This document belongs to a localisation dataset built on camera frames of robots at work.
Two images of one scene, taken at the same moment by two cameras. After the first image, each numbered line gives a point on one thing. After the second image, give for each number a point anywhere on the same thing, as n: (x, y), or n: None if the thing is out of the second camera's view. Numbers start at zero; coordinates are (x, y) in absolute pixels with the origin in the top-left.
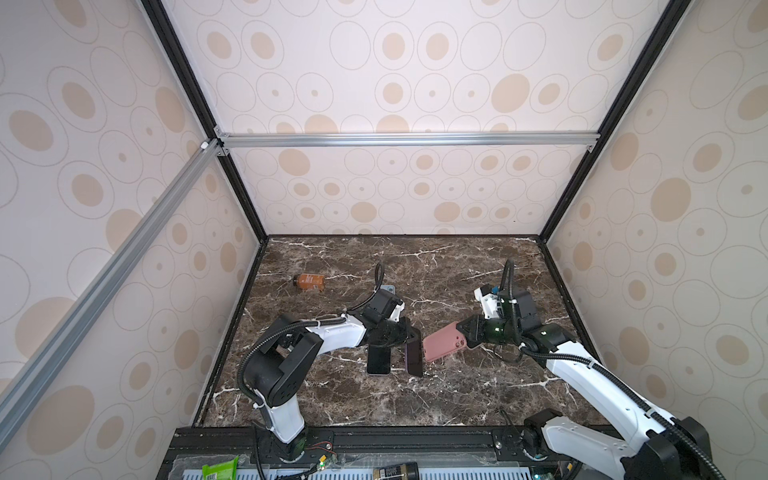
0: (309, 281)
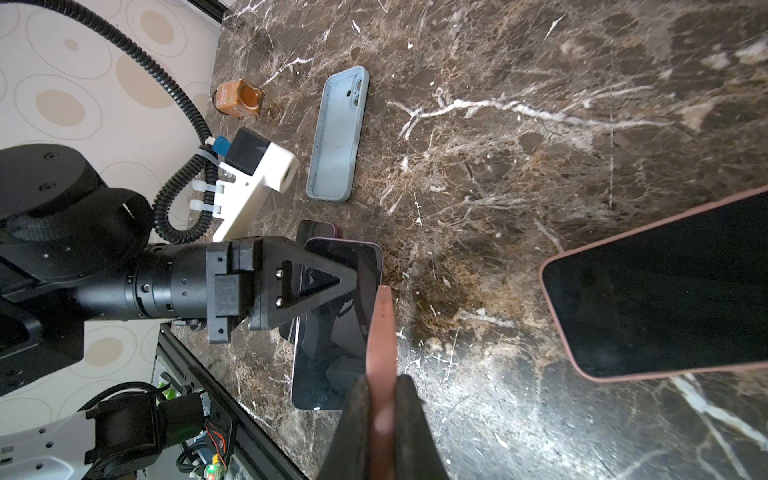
0: (239, 98)
